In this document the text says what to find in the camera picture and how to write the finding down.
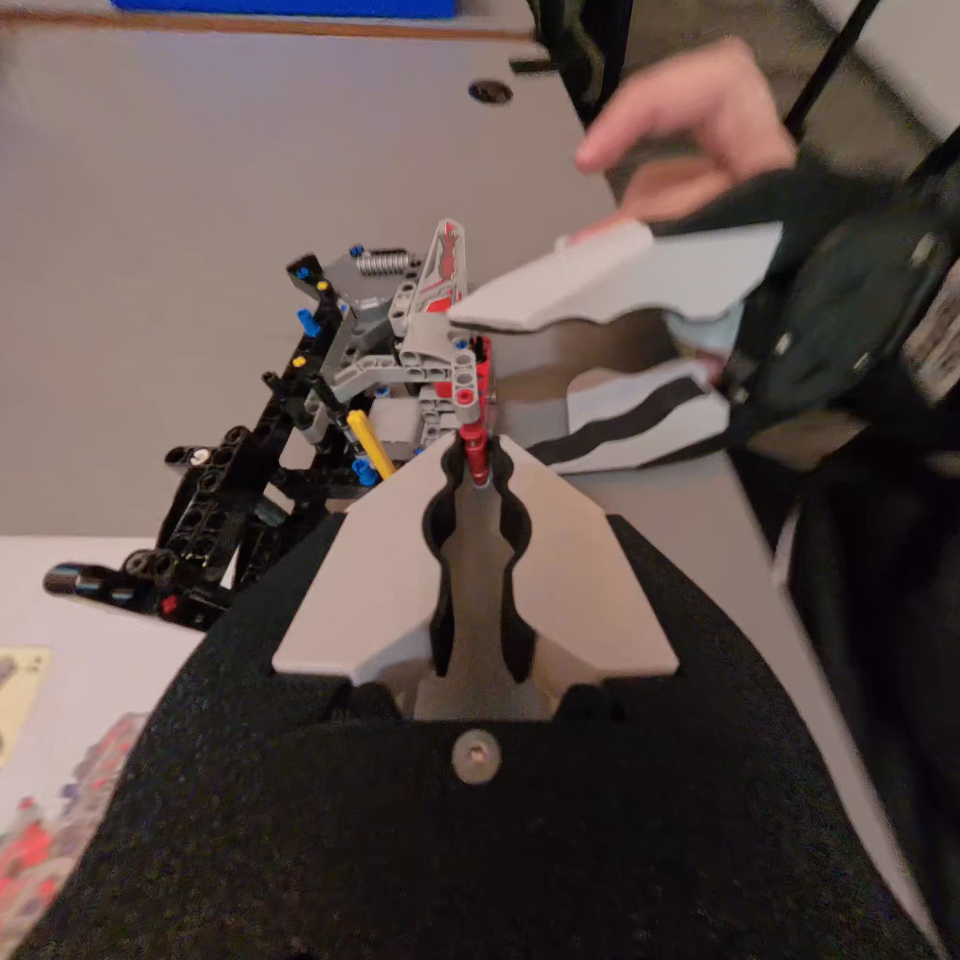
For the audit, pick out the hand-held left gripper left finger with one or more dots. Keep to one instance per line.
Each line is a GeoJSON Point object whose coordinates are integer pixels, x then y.
{"type": "Point", "coordinates": [375, 585]}

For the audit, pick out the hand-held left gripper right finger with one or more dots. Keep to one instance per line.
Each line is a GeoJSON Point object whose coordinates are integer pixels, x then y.
{"type": "Point", "coordinates": [577, 585]}

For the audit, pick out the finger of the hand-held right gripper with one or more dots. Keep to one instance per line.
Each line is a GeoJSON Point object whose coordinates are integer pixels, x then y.
{"type": "Point", "coordinates": [600, 277]}
{"type": "Point", "coordinates": [622, 390]}

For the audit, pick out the grey red toy truck model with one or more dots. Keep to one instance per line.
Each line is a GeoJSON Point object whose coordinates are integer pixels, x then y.
{"type": "Point", "coordinates": [420, 360]}

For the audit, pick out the person's right forearm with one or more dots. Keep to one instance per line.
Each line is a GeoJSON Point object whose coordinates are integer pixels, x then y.
{"type": "Point", "coordinates": [825, 195]}

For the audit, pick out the person's right hand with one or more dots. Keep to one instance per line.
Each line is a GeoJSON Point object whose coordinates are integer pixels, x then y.
{"type": "Point", "coordinates": [697, 112]}

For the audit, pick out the white instruction booklet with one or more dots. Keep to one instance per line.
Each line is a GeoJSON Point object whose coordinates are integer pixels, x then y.
{"type": "Point", "coordinates": [90, 660]}

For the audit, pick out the person's torso in black hoodie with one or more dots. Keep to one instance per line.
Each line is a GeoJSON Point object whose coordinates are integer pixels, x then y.
{"type": "Point", "coordinates": [885, 637]}

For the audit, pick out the blue storage bin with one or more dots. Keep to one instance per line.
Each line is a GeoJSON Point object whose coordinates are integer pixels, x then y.
{"type": "Point", "coordinates": [285, 6]}

